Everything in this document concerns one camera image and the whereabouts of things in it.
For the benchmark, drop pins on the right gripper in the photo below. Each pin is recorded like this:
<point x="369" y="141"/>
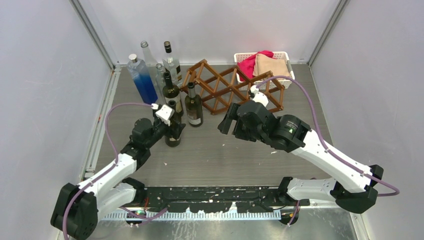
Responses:
<point x="224" y="126"/>

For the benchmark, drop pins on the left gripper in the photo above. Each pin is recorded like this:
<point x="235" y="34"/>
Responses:
<point x="174" y="132"/>

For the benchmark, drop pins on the green labelled bottle black cap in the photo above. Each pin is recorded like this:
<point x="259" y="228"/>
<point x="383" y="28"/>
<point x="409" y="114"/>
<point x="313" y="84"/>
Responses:
<point x="172" y="92"/>

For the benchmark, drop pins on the green bottle silver cap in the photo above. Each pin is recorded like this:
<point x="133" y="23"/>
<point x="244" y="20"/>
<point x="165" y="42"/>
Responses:
<point x="193" y="105"/>

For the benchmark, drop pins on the slim clear glass bottle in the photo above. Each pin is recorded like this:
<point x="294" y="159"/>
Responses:
<point x="159" y="78"/>

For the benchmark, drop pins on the square clear liquor bottle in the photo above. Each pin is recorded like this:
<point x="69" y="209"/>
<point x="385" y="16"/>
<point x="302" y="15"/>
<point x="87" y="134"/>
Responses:
<point x="172" y="64"/>

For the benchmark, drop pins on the blue Dash Blue bottle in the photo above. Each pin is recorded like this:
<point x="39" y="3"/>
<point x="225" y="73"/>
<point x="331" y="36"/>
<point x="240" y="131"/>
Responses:
<point x="141" y="77"/>

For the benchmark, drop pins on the round clear bottle pink label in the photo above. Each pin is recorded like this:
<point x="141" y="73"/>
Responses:
<point x="149" y="59"/>

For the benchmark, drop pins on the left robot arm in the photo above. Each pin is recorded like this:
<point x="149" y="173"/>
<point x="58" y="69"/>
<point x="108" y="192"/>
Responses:
<point x="79" y="207"/>

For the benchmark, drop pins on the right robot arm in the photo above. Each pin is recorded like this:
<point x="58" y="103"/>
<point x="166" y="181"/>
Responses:
<point x="350" y="190"/>

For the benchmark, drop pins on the brown wooden wine rack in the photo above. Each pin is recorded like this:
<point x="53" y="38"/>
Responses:
<point x="218" y="90"/>

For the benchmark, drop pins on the pink cloth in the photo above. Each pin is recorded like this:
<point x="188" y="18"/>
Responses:
<point x="246" y="65"/>

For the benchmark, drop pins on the white plastic basket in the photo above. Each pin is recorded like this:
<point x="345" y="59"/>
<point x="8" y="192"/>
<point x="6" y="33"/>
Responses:
<point x="278" y="55"/>

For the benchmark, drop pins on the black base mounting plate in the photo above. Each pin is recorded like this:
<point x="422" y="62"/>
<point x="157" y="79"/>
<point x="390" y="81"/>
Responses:
<point x="211" y="199"/>

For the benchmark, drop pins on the beige cloth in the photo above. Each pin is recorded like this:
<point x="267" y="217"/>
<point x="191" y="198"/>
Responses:
<point x="263" y="64"/>

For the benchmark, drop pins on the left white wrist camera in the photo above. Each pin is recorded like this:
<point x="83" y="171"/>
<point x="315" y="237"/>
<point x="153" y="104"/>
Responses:
<point x="163" y="112"/>

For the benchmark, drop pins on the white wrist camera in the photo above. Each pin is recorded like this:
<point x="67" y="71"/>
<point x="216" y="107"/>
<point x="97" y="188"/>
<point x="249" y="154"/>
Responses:
<point x="257" y="96"/>
<point x="163" y="112"/>

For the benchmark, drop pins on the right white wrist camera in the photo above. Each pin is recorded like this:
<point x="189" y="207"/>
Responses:
<point x="257" y="96"/>

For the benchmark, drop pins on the aluminium frame rail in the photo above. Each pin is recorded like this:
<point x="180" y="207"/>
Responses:
<point x="138" y="214"/>

